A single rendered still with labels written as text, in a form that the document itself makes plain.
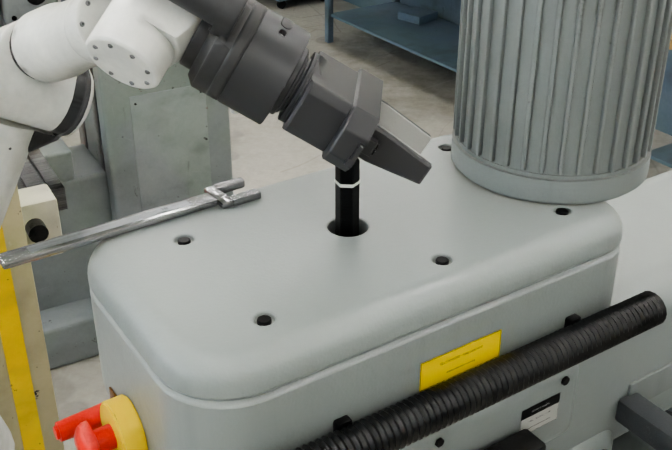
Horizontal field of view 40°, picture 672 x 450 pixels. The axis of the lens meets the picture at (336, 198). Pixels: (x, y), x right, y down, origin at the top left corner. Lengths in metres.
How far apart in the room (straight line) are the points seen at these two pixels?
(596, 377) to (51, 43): 0.64
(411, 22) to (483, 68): 6.27
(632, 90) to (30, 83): 0.57
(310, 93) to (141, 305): 0.22
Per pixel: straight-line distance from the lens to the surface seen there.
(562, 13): 0.83
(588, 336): 0.87
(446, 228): 0.84
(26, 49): 0.92
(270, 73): 0.74
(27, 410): 3.00
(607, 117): 0.88
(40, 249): 0.83
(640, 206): 1.21
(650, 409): 1.08
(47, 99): 0.97
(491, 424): 0.92
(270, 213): 0.86
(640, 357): 1.07
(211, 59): 0.74
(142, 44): 0.73
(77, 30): 0.84
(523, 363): 0.83
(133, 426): 0.80
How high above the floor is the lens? 2.30
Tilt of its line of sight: 28 degrees down
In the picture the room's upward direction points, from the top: straight up
